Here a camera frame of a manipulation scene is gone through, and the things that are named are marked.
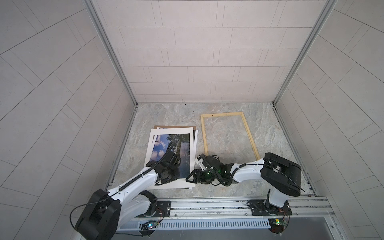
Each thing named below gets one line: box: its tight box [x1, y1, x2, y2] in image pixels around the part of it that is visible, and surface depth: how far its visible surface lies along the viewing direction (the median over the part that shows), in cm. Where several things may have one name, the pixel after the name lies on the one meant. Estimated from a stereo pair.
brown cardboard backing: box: [153, 125, 197, 130], surface depth 104 cm
